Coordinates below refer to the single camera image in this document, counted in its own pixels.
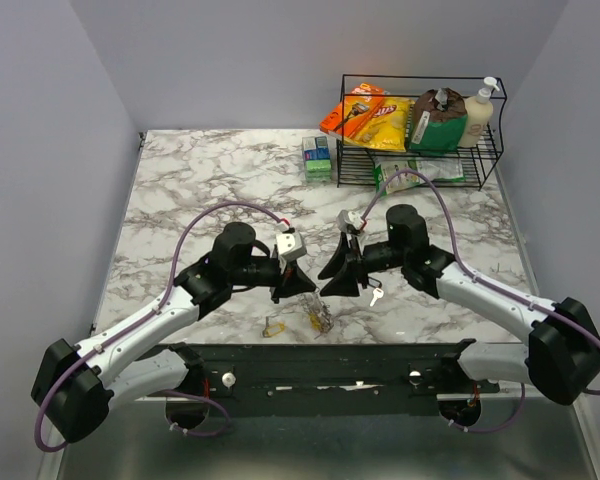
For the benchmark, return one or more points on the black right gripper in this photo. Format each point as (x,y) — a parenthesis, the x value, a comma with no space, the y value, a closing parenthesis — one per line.
(345,283)

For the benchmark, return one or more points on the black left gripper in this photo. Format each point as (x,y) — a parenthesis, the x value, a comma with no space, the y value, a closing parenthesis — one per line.
(290,281)

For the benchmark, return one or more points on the black key tag with key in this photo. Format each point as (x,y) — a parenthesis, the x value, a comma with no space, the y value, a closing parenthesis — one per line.
(377,291)

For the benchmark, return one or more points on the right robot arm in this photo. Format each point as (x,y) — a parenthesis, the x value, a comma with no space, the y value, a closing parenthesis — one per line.
(556,351)

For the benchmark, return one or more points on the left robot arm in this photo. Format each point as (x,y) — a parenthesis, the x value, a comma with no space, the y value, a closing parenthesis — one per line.
(77,385)

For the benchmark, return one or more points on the yellow key tag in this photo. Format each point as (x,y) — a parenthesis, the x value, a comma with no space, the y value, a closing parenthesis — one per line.
(315,321)
(272,327)

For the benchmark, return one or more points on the green sponge pack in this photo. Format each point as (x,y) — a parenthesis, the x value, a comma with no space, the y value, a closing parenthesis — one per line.
(316,159)

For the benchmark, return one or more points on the green white snack bag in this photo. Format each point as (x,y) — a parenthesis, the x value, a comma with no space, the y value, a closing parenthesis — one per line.
(436,170)

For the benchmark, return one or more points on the yellow chips bag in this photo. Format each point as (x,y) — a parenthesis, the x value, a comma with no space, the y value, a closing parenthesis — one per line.
(386,128)

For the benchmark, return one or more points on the orange razor package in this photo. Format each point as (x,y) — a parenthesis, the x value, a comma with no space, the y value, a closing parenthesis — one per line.
(348,120)

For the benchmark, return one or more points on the brown green coffee bag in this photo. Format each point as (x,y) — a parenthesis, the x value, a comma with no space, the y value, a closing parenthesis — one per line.
(438,121)

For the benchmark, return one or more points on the cream lotion pump bottle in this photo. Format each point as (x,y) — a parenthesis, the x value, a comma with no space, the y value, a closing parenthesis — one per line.
(479,111)

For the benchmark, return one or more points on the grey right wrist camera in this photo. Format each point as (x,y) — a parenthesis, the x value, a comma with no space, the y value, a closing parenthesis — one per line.
(350,222)

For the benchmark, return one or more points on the black mounting base rail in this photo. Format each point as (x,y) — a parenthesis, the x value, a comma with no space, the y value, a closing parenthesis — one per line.
(264,380)

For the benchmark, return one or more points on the black wire rack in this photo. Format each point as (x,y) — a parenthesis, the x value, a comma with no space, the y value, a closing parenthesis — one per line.
(355,163)

